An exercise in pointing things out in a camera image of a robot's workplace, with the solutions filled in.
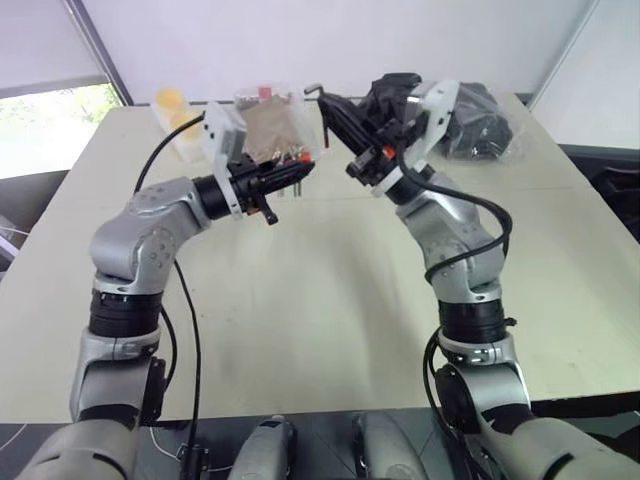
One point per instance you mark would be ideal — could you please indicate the black item in clear bag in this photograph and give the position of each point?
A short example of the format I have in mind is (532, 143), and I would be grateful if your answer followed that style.
(480, 125)

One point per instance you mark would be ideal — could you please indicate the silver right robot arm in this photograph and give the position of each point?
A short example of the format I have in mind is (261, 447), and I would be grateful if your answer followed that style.
(450, 215)

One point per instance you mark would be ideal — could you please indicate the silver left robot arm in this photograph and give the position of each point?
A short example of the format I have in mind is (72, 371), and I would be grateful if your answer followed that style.
(150, 215)

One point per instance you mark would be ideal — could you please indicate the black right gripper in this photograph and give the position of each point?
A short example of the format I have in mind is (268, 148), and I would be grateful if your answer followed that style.
(387, 112)

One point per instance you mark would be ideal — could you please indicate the white roller blind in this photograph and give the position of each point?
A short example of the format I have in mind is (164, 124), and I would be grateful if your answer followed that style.
(40, 40)

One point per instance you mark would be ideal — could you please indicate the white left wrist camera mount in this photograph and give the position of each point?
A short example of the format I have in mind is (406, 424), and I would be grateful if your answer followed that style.
(220, 130)

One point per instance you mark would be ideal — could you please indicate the clear bag with brown contents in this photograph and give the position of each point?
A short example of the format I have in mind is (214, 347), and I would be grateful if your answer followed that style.
(270, 122)

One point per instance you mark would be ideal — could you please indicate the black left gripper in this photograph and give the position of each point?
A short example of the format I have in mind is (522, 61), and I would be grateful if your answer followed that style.
(245, 187)

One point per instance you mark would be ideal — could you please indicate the black furniture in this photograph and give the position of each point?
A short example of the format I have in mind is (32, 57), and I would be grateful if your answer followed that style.
(607, 175)

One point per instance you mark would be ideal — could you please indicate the clear container with yellow contents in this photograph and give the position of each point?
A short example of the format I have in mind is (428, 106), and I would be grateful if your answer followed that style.
(172, 112)

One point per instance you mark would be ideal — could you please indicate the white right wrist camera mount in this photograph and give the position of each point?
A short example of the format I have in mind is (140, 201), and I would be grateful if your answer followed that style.
(440, 110)

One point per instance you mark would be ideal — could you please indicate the red hex key holder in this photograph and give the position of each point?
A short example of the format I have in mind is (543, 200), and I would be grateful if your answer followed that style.
(292, 156)

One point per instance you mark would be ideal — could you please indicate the window with greenery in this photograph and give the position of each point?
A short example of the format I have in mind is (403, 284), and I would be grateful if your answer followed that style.
(50, 127)

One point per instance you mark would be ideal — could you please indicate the dark hex key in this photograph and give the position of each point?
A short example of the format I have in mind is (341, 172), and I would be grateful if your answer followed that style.
(313, 87)

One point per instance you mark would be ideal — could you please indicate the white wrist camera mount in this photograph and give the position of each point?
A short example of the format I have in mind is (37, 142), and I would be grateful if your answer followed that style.
(220, 130)
(440, 110)

